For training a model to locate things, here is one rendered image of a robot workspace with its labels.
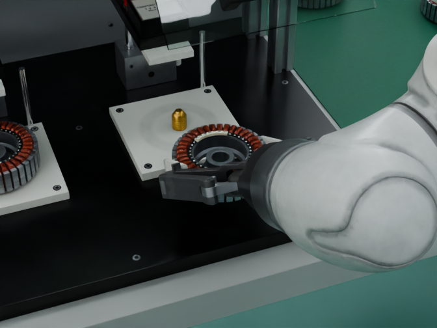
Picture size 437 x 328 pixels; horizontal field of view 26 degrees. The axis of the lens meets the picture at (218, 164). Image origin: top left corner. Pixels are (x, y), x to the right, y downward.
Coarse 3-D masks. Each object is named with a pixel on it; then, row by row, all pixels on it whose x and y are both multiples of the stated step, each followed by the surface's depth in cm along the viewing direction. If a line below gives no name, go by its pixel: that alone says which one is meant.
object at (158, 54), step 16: (112, 0) 129; (128, 0) 122; (144, 0) 122; (128, 16) 124; (144, 16) 119; (128, 32) 130; (144, 32) 119; (160, 32) 120; (144, 48) 120; (160, 48) 121
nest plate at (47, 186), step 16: (32, 128) 124; (48, 144) 122; (48, 160) 119; (48, 176) 117; (16, 192) 114; (32, 192) 114; (48, 192) 114; (64, 192) 114; (0, 208) 112; (16, 208) 113
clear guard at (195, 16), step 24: (168, 0) 98; (192, 0) 98; (216, 0) 99; (264, 0) 101; (288, 0) 101; (312, 0) 102; (336, 0) 103; (360, 0) 103; (168, 24) 98; (192, 24) 98; (216, 24) 99; (240, 24) 100; (264, 24) 100; (288, 24) 101; (168, 48) 97
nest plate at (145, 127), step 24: (168, 96) 130; (192, 96) 130; (216, 96) 130; (120, 120) 126; (144, 120) 126; (168, 120) 126; (192, 120) 126; (216, 120) 126; (144, 144) 122; (168, 144) 122; (144, 168) 118
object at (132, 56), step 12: (120, 48) 131; (132, 48) 131; (120, 60) 132; (132, 60) 130; (144, 60) 131; (120, 72) 134; (132, 72) 131; (144, 72) 132; (156, 72) 133; (168, 72) 134; (132, 84) 133; (144, 84) 133
